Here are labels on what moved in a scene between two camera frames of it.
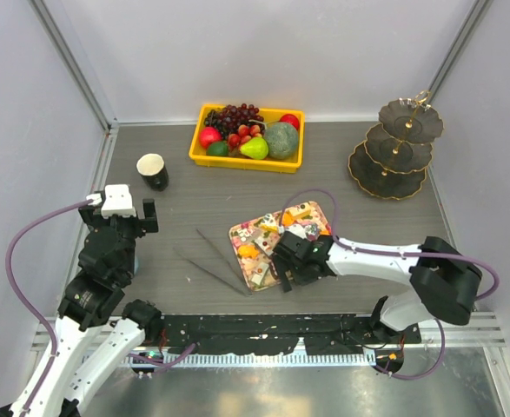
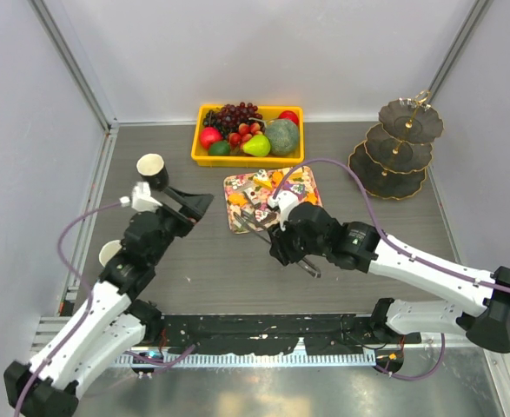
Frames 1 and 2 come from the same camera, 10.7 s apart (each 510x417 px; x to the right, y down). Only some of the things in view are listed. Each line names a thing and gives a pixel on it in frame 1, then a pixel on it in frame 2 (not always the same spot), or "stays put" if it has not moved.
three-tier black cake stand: [391, 162] stays put
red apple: [208, 135] stays put
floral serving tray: [254, 241] → [247, 196]
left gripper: [149, 223] → [194, 204]
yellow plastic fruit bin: [202, 158] stays put
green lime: [217, 148] stays put
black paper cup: [151, 167] stays put
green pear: [256, 148] stays put
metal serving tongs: [244, 290] → [248, 222]
